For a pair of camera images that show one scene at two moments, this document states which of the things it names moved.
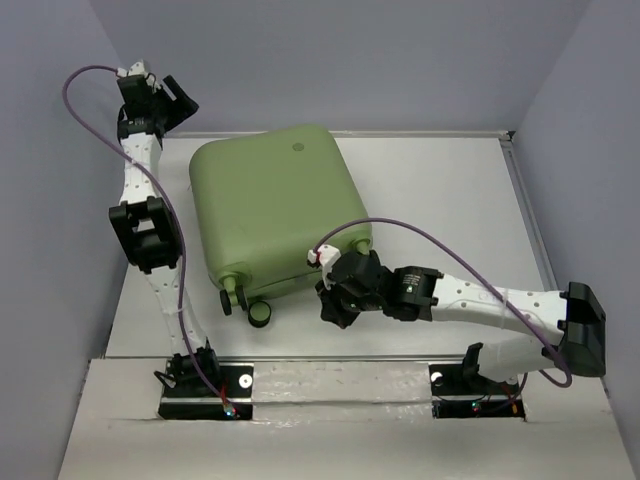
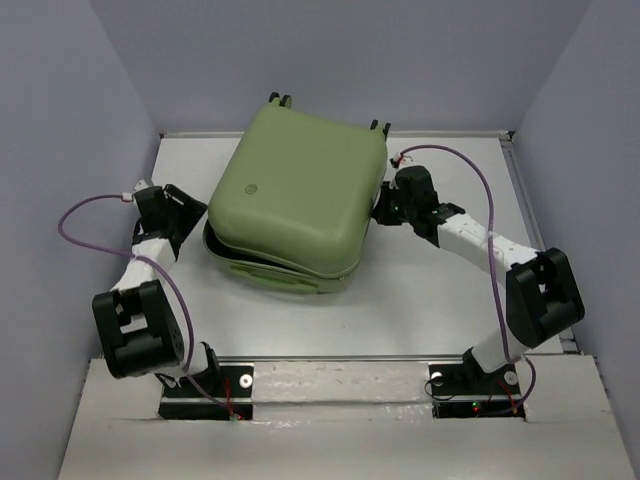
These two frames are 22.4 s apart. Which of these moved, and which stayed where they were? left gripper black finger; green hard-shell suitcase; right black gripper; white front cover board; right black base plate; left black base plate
Moved: left gripper black finger; green hard-shell suitcase; right black gripper
Stayed: right black base plate; left black base plate; white front cover board
